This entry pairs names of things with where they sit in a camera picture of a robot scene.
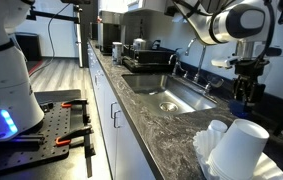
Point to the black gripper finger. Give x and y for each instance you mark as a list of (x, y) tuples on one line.
[(241, 91), (257, 91)]

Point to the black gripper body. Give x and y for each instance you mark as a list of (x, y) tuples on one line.
[(251, 68)]

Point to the blue round lidded container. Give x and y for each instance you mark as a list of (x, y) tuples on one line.
[(238, 110)]

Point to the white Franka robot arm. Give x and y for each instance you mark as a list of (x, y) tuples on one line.
[(4, 83)]

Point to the tall chrome gooseneck faucet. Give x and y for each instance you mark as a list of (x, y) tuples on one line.
[(201, 63)]

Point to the white foam cup stack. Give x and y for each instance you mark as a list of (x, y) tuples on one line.
[(237, 150)]

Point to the small chrome side faucet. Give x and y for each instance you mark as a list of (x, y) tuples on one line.
[(176, 65)]

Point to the stainless steel sink basin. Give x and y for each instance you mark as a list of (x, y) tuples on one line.
[(167, 90)]

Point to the metal sink drain strainer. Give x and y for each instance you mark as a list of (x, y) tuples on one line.
[(168, 106)]

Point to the steel kettle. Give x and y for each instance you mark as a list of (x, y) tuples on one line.
[(139, 44)]

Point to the black coffee machine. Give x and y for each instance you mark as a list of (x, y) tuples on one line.
[(109, 33)]

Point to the black clamp with orange grip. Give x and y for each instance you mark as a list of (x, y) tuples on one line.
[(77, 101), (81, 131)]

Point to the black robot table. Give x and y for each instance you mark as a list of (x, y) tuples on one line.
[(57, 95)]

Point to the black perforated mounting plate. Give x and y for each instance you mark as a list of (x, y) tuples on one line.
[(54, 130)]

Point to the dark trash bin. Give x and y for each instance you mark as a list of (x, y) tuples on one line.
[(27, 46)]

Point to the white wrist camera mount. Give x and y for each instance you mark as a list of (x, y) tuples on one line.
[(224, 61)]

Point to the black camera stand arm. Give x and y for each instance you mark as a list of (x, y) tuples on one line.
[(54, 15)]

